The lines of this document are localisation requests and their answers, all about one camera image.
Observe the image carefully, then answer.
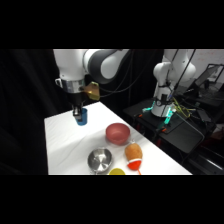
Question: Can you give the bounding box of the black laptop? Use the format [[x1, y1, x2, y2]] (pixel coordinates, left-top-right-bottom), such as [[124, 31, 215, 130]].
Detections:
[[194, 63, 224, 92]]

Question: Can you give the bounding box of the yellow plate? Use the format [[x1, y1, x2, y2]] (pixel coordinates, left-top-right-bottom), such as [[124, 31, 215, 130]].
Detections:
[[107, 167, 126, 176]]

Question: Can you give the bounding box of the pink bowl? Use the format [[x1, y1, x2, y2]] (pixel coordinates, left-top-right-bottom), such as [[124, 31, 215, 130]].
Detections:
[[105, 122, 131, 146]]

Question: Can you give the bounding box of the white board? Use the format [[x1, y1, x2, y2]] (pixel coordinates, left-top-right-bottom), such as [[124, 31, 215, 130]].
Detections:
[[192, 49, 224, 81]]

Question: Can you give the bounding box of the stainless steel bowl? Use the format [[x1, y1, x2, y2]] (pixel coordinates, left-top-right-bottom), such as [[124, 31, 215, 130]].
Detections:
[[87, 148, 114, 175]]

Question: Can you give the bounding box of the black robot stand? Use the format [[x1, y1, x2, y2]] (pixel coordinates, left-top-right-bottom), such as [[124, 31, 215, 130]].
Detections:
[[122, 97, 206, 155]]

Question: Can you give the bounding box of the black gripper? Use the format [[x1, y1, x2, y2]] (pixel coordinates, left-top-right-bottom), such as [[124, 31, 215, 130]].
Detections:
[[67, 90, 86, 122]]

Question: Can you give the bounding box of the tan wrist camera box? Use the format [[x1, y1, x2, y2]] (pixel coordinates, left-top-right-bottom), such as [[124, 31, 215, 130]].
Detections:
[[79, 81, 101, 102]]

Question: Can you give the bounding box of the blue plastic cup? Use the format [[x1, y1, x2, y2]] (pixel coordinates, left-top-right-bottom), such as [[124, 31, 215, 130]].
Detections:
[[75, 107, 89, 127]]

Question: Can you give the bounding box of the orange plush toy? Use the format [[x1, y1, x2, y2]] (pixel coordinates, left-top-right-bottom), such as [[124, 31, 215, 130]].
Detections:
[[124, 140, 144, 164]]

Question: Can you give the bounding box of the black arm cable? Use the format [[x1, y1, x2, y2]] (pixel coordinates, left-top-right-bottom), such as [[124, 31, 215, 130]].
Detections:
[[99, 49, 159, 99]]

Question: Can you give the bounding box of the yellow cable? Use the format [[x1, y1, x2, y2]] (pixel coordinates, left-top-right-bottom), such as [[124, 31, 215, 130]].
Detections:
[[171, 97, 192, 119]]

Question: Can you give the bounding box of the red strainer with handle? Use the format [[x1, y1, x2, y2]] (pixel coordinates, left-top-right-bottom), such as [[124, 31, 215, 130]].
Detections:
[[126, 158, 143, 176]]

